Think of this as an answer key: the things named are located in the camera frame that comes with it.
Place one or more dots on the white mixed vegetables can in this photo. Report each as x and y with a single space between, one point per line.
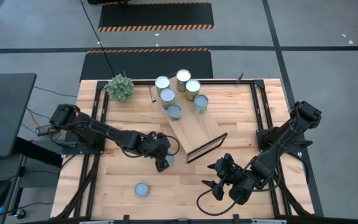
201 101

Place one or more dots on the tall blue peas can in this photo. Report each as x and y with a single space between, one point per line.
167 95

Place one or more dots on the black mat with hazard stripes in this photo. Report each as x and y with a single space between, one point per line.
155 15
148 65

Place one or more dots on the black monitor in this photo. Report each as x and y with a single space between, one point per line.
11 124

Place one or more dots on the silver bar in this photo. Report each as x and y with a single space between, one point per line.
96 222
269 221

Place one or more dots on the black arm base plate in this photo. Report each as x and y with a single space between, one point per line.
261 135
82 151

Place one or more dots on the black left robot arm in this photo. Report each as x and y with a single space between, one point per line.
104 132

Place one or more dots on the tall green label can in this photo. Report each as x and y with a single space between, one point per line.
183 75

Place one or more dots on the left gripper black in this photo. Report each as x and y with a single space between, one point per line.
157 146

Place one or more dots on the polka dot green peas can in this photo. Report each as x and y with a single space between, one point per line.
174 111

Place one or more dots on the black aluminium rig frame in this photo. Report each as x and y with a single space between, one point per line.
222 82

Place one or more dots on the wooden shelf black metal frame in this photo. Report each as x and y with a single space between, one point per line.
197 130

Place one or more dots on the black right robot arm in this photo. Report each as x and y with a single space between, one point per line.
272 152

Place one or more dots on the green plant in white pot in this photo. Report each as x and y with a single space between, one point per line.
120 88

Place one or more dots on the black frame clamp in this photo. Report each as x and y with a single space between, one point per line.
236 218
126 218

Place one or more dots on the teal tuna can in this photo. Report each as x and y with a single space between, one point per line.
142 189

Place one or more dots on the yellow-green label can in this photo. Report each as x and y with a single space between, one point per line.
193 86

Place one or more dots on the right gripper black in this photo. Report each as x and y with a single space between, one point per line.
227 171

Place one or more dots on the tall peaches can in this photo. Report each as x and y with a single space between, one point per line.
162 82

